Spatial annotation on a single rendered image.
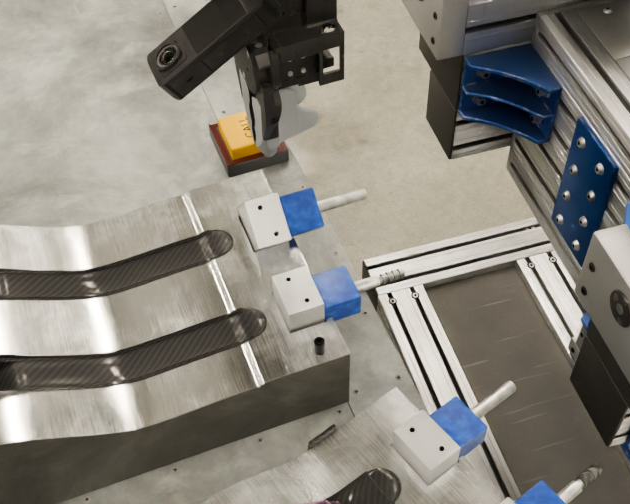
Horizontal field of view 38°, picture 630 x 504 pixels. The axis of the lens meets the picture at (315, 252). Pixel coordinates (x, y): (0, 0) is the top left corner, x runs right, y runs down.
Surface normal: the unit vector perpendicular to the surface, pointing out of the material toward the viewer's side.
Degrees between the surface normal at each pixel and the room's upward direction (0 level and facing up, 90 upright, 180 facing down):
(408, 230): 0
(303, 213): 37
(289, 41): 0
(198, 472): 0
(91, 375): 24
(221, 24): 31
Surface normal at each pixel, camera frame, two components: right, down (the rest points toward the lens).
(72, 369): 0.45, -0.60
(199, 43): -0.49, -0.37
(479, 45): 0.29, 0.74
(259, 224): 0.20, -0.07
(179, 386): -0.07, -0.61
